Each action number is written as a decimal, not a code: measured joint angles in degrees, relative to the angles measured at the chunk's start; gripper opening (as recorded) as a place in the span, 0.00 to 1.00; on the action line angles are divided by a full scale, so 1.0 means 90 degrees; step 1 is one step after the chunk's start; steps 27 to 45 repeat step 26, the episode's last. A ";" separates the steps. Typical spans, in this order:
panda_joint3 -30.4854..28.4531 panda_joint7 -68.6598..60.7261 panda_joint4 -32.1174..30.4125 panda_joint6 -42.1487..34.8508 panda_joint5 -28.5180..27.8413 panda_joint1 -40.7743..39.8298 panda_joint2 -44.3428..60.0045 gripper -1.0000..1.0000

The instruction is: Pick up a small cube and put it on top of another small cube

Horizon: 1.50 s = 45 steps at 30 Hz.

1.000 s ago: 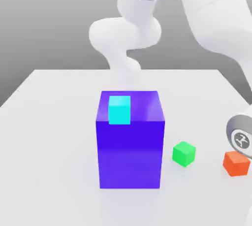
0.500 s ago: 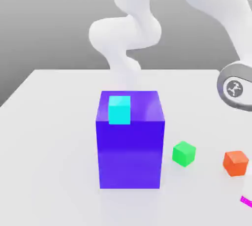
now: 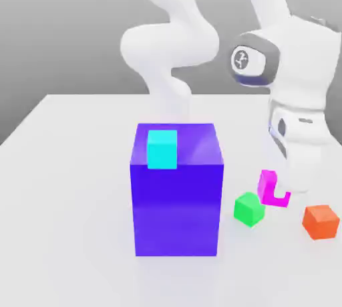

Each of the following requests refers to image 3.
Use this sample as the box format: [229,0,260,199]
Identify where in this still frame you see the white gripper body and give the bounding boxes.
[283,110,335,177]

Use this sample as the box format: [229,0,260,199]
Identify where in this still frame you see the small magenta cube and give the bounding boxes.
[256,169,291,208]

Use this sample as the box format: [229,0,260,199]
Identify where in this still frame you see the small green cube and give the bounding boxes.
[233,191,266,228]

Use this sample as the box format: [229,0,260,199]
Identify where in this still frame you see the small orange cube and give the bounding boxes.
[301,204,341,241]

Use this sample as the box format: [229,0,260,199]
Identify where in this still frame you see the small cyan cube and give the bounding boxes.
[147,129,178,171]

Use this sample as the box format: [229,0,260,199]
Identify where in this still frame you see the large blue box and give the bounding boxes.
[130,122,224,258]

